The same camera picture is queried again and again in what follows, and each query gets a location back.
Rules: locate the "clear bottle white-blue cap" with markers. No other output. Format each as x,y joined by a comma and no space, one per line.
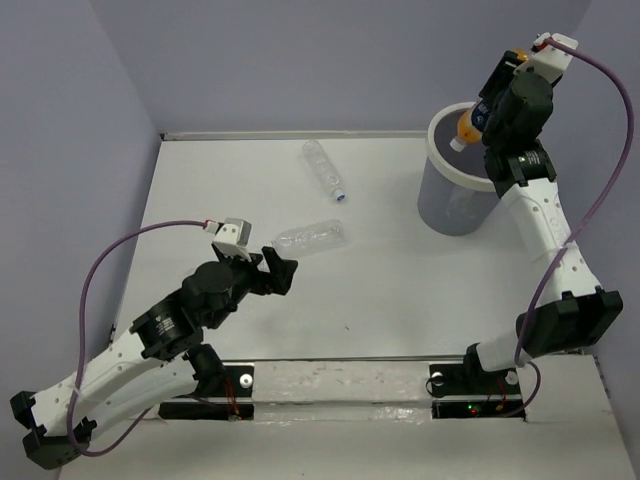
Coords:
308,240
323,170

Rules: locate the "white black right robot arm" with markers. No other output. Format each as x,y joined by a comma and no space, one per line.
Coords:
570,309

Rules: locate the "orange blue label bottle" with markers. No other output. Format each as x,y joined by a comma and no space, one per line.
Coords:
471,124

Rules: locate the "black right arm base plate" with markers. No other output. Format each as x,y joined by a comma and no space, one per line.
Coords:
457,395

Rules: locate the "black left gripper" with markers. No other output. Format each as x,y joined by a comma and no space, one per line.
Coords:
278,281

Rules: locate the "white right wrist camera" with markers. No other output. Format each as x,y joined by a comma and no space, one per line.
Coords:
548,62

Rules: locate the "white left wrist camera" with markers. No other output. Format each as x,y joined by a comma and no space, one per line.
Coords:
230,237

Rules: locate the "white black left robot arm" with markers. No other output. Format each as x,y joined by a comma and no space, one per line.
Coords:
162,355

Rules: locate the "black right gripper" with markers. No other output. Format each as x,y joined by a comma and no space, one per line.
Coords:
502,75

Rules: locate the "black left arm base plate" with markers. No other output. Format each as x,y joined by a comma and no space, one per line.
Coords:
228,400

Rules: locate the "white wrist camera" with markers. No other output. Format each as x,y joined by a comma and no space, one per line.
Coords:
548,62
230,237

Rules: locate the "white round bin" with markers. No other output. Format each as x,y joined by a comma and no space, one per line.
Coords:
455,195

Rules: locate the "right aluminium table rail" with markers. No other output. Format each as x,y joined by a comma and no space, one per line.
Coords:
565,279

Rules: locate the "aluminium table edge rail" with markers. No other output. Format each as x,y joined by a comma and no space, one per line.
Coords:
290,135

